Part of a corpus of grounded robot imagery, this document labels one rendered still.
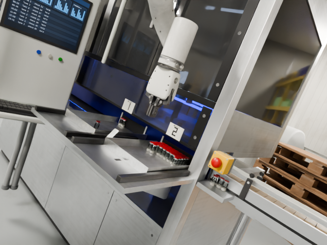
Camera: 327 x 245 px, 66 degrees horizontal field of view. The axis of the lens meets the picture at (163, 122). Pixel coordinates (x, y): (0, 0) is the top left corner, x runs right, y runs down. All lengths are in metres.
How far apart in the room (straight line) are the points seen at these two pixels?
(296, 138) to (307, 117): 1.24
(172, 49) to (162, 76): 0.09
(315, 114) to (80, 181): 6.48
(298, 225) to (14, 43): 1.52
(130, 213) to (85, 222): 0.38
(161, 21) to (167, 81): 0.22
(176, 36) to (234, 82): 0.33
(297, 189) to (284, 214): 2.43
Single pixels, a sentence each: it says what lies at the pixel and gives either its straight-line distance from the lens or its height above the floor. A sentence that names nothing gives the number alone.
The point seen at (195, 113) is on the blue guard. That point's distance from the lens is 1.09.
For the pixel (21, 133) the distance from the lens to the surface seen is 1.81.
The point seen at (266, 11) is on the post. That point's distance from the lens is 1.10.
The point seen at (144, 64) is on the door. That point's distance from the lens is 1.35.
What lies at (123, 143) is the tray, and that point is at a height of 0.89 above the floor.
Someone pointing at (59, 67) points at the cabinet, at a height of 1.06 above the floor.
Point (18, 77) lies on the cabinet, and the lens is 1.58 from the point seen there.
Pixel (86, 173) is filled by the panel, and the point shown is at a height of 0.54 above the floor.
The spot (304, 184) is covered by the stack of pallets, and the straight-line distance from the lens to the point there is 3.49.
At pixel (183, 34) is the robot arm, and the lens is 0.83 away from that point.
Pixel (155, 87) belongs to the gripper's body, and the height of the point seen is 1.18.
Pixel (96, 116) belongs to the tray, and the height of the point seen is 0.90.
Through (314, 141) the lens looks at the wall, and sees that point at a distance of 7.67.
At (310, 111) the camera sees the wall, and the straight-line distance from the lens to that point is 7.22.
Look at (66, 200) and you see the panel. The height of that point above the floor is 0.29.
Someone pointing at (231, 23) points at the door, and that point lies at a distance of 1.15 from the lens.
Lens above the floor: 1.21
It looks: 9 degrees down
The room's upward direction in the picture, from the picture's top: 22 degrees clockwise
